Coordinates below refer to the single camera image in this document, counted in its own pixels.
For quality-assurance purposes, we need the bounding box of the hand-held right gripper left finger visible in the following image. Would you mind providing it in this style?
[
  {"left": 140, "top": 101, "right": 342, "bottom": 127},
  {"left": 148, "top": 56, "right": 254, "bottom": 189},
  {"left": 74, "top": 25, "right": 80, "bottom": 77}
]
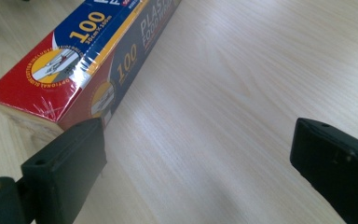
[{"left": 21, "top": 117, "right": 108, "bottom": 224}]

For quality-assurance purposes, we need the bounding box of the blue and red food wrap box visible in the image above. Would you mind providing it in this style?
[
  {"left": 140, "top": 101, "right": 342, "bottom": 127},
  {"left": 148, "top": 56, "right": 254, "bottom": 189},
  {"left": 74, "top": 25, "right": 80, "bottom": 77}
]
[{"left": 0, "top": 0, "right": 183, "bottom": 141}]

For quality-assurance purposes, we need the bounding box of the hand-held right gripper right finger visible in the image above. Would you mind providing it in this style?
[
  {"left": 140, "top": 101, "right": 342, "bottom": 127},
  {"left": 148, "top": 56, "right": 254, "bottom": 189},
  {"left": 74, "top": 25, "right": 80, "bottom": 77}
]
[{"left": 289, "top": 117, "right": 358, "bottom": 224}]

